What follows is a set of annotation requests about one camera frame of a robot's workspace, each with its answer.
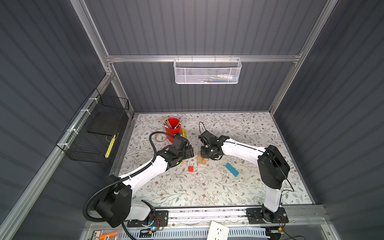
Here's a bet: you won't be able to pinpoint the black corrugated cable hose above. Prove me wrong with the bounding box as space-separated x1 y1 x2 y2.
82 131 176 223

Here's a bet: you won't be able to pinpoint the yellow marker in basket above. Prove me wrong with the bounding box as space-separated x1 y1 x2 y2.
105 135 117 159

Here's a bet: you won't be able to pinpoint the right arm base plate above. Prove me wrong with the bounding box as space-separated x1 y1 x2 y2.
246 206 289 224

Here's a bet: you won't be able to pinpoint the white wire basket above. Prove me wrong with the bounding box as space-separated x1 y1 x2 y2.
173 58 242 85

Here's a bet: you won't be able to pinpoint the black wire basket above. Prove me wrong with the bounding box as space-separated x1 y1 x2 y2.
56 90 130 164

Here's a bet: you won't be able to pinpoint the teal block plank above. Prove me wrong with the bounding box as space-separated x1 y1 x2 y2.
225 163 240 177

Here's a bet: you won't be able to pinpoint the pencils in cup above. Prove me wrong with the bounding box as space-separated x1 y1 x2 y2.
164 118 180 129

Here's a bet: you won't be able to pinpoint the tape roll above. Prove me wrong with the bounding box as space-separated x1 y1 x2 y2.
155 134 168 143

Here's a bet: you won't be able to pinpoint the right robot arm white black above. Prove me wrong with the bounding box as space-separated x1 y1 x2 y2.
199 131 291 223

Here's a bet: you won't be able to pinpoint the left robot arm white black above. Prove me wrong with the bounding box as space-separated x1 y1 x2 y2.
83 131 194 228

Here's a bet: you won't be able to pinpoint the red pencil cup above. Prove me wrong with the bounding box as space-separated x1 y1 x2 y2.
164 118 182 136

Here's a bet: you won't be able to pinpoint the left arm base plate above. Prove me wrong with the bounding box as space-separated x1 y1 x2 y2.
126 210 169 228

